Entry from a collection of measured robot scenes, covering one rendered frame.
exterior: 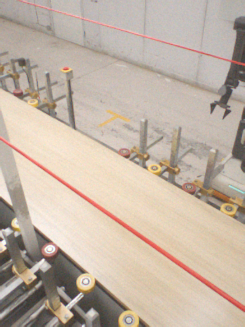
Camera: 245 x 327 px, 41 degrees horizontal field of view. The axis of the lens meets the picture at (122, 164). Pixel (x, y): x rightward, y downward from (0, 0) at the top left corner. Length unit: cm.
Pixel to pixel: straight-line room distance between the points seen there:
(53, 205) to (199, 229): 78
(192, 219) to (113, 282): 54
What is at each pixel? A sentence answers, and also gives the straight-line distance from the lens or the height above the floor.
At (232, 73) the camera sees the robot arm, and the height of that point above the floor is 128.
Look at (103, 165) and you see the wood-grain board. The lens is 205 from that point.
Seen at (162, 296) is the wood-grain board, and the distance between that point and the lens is 150.
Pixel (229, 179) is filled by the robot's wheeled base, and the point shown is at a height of 28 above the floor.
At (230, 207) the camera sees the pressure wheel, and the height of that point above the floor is 91.
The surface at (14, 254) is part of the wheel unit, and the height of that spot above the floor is 100.
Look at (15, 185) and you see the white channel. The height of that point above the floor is 127.
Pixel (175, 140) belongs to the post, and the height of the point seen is 107.
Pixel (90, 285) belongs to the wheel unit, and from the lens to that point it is 152.
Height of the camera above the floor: 221
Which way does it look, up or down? 39 degrees down
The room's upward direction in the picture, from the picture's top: straight up
